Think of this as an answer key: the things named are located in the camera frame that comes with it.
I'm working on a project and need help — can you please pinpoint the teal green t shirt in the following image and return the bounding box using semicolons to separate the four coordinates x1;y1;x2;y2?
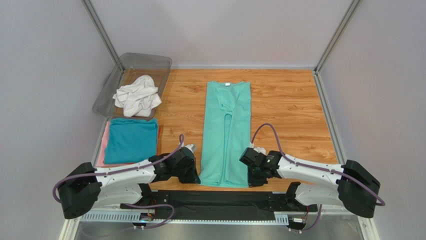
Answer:
199;81;251;188

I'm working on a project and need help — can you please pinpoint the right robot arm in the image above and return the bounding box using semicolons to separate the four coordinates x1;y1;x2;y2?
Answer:
239;147;384;219

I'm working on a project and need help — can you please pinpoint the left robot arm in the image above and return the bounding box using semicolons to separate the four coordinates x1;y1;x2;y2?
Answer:
53;144;200;220

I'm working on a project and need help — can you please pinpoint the folded dark teal t shirt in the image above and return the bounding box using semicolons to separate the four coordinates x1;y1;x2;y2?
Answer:
104;118;159;165

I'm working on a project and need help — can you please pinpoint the crumpled white t shirt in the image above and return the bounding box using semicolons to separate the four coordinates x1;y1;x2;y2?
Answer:
112;75;162;118

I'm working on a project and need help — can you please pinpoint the folded pink t shirt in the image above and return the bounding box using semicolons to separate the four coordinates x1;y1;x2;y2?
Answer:
96;121;129;168

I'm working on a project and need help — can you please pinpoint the clear plastic bin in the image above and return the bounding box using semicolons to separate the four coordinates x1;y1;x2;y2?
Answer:
92;52;173;118

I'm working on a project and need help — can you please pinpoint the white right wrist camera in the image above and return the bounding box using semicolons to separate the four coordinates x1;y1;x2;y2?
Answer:
249;142;267;155

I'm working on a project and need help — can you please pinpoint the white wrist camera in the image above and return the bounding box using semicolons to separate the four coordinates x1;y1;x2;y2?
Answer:
249;142;267;155
184;143;197;153

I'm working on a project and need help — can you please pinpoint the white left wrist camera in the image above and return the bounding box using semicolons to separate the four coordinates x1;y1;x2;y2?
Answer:
184;143;197;153

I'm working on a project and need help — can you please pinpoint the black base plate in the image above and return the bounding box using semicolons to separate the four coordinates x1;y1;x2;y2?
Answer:
119;189;319;221

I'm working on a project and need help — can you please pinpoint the white slotted cable duct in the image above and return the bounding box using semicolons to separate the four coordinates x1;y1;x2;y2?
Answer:
80;211;289;226

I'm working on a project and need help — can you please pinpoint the right aluminium frame post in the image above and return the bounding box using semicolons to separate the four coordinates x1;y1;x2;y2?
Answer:
314;0;363;75

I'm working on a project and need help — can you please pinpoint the aluminium frame post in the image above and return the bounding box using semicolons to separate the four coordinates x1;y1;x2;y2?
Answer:
81;0;124;70
314;0;363;75

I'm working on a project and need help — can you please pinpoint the aluminium front rail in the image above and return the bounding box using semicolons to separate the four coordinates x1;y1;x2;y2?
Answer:
68;187;372;226

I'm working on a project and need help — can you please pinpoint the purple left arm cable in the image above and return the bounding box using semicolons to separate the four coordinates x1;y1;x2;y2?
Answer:
52;134;186;231

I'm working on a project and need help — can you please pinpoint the left aluminium frame post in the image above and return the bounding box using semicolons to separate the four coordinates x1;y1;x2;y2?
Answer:
81;0;124;70

